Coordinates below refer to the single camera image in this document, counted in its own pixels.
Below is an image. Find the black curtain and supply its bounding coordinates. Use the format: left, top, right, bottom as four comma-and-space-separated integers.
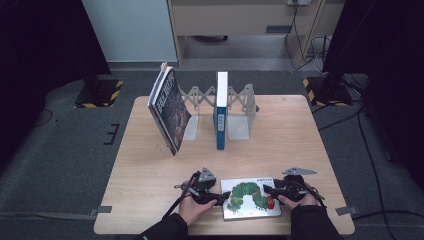
322, 0, 424, 183
0, 0, 112, 169

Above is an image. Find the white panel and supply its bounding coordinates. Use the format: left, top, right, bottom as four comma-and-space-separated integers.
81, 0, 178, 64

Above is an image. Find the black hanging cable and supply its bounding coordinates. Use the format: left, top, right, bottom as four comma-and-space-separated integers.
283, 3, 313, 71

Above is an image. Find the black floor cable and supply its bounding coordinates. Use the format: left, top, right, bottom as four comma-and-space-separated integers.
317, 74, 369, 132
356, 109, 389, 216
351, 209, 424, 222

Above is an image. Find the bundle of cables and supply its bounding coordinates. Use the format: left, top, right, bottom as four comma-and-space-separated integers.
309, 34, 333, 74

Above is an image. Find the left hand-held gripper cable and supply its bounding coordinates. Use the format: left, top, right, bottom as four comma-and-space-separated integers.
162, 171, 202, 220

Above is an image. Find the blue book with white pages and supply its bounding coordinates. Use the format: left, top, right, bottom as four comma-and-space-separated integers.
212, 70, 230, 151

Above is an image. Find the hazard-striped black stand base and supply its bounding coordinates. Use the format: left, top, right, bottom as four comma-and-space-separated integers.
74, 77, 125, 110
302, 75, 354, 108

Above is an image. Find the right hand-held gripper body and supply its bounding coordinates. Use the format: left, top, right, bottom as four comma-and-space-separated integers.
273, 167, 318, 202

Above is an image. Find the hand-held gripper cable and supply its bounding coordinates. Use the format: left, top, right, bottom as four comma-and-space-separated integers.
304, 181, 328, 209
162, 171, 202, 220

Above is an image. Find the white metal expanding book rack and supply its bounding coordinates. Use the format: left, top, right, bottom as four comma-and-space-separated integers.
178, 83, 260, 142

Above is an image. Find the right hand-held gripper cable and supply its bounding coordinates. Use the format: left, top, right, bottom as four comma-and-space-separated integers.
304, 181, 328, 209

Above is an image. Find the person's left hand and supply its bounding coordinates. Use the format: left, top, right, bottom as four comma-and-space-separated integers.
179, 196, 218, 228

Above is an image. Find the dark cover book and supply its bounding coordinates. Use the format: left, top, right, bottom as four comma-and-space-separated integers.
147, 61, 193, 157

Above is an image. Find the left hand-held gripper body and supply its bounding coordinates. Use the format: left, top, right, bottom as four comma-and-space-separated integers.
173, 166, 224, 206

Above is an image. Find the person's right hand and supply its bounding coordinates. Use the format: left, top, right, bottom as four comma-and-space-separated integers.
277, 191, 320, 211

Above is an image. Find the light wooden desk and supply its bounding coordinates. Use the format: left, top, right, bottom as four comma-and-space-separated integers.
166, 0, 346, 68

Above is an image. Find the white caterpillar picture book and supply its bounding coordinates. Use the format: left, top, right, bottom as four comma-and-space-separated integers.
220, 176, 282, 221

